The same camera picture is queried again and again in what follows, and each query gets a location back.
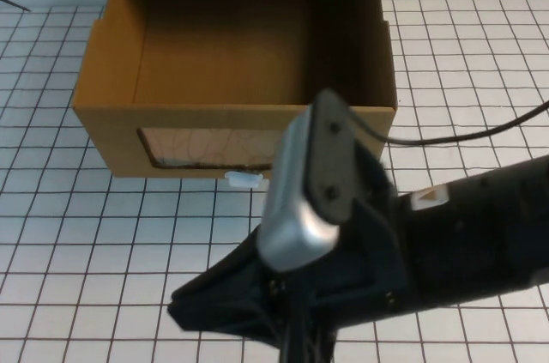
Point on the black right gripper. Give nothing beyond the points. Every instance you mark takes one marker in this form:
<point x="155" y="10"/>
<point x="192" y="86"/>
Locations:
<point x="231" y="294"/>

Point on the brown cardboard shoe box drawer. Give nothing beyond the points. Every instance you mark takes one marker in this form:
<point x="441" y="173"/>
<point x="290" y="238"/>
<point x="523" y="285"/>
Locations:
<point x="107" y="140"/>

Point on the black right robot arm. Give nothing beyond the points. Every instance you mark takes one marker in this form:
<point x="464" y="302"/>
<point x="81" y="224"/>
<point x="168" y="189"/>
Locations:
<point x="472" y="243"/>

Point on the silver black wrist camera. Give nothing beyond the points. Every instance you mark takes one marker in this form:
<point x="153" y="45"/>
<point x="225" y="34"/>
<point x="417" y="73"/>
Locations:
<point x="287" y="191"/>

